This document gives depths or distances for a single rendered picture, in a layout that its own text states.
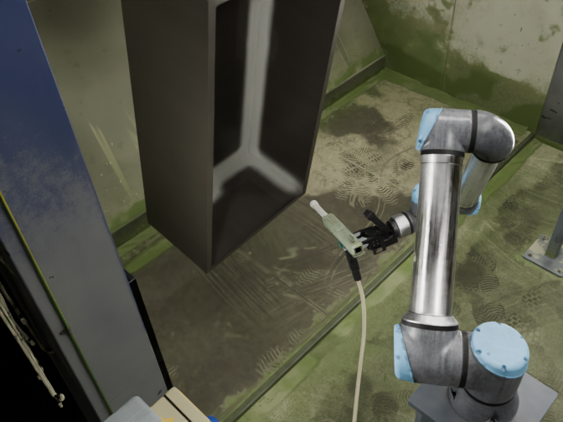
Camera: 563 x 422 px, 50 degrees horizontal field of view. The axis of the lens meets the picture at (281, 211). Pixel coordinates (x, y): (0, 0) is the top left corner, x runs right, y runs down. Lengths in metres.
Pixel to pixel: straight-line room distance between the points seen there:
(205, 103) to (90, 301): 0.69
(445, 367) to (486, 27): 2.46
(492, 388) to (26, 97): 1.30
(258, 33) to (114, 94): 1.02
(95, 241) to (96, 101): 1.96
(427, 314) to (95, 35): 2.18
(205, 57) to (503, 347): 1.06
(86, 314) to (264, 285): 1.66
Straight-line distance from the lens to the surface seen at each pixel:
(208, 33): 1.56
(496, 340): 1.67
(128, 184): 3.11
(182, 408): 0.81
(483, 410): 1.80
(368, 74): 4.13
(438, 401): 1.86
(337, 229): 2.24
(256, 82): 2.51
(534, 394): 1.94
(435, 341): 1.63
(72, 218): 1.13
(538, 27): 3.59
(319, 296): 2.79
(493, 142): 1.68
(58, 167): 1.06
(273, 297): 2.80
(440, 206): 1.63
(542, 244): 3.23
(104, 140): 3.09
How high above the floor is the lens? 2.25
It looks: 44 degrees down
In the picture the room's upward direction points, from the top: 4 degrees counter-clockwise
